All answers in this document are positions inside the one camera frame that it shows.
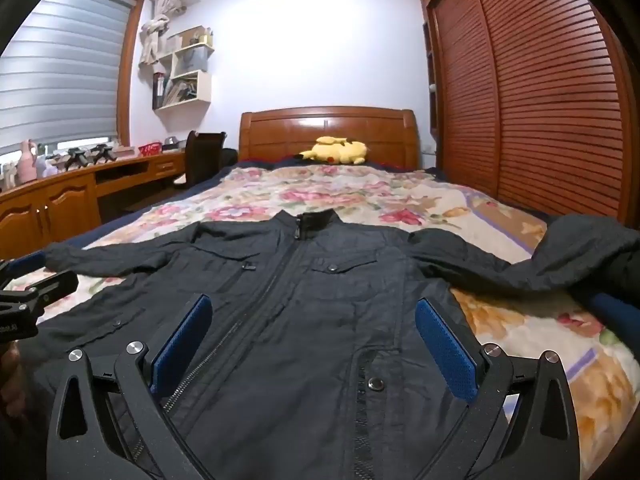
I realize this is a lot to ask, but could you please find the wooden window frame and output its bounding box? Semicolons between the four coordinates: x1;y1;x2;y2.
70;0;147;147

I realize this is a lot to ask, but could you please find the grey window blind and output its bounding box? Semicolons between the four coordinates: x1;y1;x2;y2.
0;0;138;152

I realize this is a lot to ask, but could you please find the wooden louvered wardrobe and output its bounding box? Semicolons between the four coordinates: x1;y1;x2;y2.
417;0;637;226

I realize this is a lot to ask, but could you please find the yellow plush toy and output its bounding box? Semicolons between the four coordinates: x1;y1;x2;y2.
294;136;370;166

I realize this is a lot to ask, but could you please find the wooden bed headboard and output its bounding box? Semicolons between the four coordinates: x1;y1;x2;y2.
238;106;420;170

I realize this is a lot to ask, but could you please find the dark brown chair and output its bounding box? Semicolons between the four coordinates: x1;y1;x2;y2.
173;131;227;190

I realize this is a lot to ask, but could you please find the pink vase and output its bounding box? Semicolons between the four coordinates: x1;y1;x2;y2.
16;140;39;183

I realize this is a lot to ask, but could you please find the floral blanket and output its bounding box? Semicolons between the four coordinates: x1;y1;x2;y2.
0;162;640;480

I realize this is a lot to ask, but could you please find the dark grey zip jacket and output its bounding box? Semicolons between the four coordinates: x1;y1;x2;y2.
20;208;640;480

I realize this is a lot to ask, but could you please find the person's left hand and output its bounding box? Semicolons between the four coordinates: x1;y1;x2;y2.
0;346;27;417

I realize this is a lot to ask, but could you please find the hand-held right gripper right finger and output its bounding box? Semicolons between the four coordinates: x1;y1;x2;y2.
414;297;581;480

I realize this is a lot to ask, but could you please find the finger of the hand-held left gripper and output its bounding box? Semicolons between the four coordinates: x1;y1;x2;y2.
0;252;48;283
0;271;79;321

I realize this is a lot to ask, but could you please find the wooden desk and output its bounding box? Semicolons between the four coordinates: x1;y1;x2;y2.
0;149;189;247

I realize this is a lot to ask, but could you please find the tied beige curtain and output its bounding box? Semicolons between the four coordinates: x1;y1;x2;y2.
138;0;187;67

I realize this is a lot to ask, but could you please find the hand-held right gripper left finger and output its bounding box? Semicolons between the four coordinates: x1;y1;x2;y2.
46;294;213;480

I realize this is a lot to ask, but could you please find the white wall shelf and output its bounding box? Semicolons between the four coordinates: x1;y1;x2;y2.
152;25;216;111

